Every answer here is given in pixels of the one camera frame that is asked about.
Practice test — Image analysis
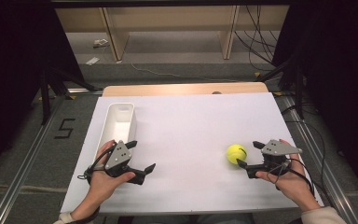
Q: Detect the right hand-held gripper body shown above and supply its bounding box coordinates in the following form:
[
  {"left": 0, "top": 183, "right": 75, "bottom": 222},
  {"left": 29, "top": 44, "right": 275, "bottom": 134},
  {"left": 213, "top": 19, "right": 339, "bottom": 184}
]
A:
[{"left": 260, "top": 139, "right": 303, "bottom": 177}]

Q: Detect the white board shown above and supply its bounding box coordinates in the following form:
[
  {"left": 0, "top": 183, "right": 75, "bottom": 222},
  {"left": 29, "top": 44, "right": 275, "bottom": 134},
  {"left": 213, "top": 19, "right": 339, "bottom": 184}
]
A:
[{"left": 60, "top": 91, "right": 325, "bottom": 216}]

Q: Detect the aluminium rail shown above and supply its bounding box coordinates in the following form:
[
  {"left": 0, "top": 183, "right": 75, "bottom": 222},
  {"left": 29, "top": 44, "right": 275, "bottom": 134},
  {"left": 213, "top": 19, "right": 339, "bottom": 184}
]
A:
[
  {"left": 280, "top": 94, "right": 358, "bottom": 224},
  {"left": 0, "top": 94, "right": 68, "bottom": 224}
]

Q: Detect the white floor cable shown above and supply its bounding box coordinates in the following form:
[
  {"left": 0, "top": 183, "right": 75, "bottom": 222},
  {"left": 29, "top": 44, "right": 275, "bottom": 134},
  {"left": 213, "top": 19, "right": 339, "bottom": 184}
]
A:
[{"left": 130, "top": 63, "right": 238, "bottom": 84}]

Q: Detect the person's left hand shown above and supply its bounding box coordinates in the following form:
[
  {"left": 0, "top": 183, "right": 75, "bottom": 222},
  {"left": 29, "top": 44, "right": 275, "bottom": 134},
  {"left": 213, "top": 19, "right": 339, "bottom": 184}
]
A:
[{"left": 86, "top": 139, "right": 136, "bottom": 203}]

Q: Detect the black stand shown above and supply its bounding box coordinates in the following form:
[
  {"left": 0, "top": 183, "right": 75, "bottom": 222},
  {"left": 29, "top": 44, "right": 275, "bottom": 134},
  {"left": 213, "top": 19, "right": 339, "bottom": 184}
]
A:
[
  {"left": 255, "top": 54, "right": 306, "bottom": 119},
  {"left": 37, "top": 65, "right": 98, "bottom": 126}
]

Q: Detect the yellow tennis ball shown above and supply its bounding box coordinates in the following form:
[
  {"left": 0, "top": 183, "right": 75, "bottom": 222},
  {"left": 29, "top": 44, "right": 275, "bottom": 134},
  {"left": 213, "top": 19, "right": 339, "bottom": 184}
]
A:
[{"left": 226, "top": 143, "right": 248, "bottom": 165}]

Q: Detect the wooden shelf unit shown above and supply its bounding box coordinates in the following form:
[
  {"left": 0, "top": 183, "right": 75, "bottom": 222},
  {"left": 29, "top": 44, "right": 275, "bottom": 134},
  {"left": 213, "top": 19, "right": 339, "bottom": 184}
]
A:
[{"left": 55, "top": 5, "right": 291, "bottom": 63}]

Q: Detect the black floor cable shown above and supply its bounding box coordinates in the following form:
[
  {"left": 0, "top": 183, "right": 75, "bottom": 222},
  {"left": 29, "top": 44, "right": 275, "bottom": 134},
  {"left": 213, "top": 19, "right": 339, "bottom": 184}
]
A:
[{"left": 281, "top": 105, "right": 335, "bottom": 206}]

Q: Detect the small paper packet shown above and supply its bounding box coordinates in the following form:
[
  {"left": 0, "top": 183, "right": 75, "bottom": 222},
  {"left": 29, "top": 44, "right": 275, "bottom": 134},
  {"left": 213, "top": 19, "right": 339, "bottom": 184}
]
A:
[{"left": 92, "top": 38, "right": 110, "bottom": 49}]

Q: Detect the bundle of black hanging cables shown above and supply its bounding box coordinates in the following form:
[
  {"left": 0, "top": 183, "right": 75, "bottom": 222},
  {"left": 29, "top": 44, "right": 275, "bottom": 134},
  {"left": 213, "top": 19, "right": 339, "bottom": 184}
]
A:
[{"left": 233, "top": 5, "right": 282, "bottom": 73}]

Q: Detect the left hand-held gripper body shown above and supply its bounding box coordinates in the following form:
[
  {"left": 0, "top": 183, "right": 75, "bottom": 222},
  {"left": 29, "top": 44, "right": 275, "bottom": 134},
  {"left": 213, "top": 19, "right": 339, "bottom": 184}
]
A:
[{"left": 103, "top": 139, "right": 135, "bottom": 179}]

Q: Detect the person's right hand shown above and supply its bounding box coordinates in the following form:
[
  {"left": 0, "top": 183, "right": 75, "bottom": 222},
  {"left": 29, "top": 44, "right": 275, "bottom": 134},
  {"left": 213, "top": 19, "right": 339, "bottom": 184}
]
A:
[{"left": 255, "top": 138, "right": 317, "bottom": 204}]

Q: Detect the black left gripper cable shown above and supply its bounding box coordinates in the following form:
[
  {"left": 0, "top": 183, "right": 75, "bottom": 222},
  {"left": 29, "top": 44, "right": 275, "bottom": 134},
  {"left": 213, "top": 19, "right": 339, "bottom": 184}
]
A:
[{"left": 76, "top": 145, "right": 117, "bottom": 186}]

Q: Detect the wooden table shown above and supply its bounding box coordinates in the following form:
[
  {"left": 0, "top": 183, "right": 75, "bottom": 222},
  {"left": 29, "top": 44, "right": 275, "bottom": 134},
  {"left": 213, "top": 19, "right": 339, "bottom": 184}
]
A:
[{"left": 102, "top": 81, "right": 269, "bottom": 98}]

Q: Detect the dark curtain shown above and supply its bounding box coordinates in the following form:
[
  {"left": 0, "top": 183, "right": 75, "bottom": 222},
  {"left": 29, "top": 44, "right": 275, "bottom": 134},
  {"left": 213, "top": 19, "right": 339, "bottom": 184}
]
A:
[
  {"left": 0, "top": 0, "right": 86, "bottom": 183},
  {"left": 272, "top": 0, "right": 358, "bottom": 195}
]

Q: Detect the white plastic bin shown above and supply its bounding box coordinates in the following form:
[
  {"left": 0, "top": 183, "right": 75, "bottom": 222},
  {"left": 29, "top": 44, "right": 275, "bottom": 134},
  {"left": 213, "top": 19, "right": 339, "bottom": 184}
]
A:
[{"left": 96, "top": 102, "right": 138, "bottom": 158}]

